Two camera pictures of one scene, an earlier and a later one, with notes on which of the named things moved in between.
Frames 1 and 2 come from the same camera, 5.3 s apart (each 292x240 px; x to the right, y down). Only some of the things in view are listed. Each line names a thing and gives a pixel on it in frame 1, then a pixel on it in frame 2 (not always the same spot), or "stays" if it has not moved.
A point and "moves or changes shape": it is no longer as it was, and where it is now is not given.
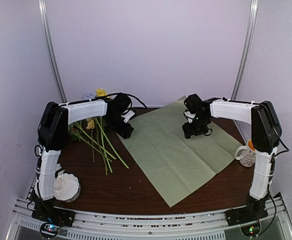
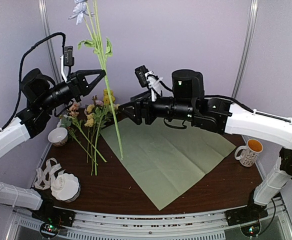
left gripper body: [119, 129] → [74, 87]
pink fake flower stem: [98, 141] moves or changes shape
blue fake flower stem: [88, 96] → [102, 46]
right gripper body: [199, 126] → [144, 102]
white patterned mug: [246, 154] stays
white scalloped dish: [66, 188] stays
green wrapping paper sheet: [176, 165] moves or changes shape
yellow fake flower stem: [101, 92] moves or changes shape
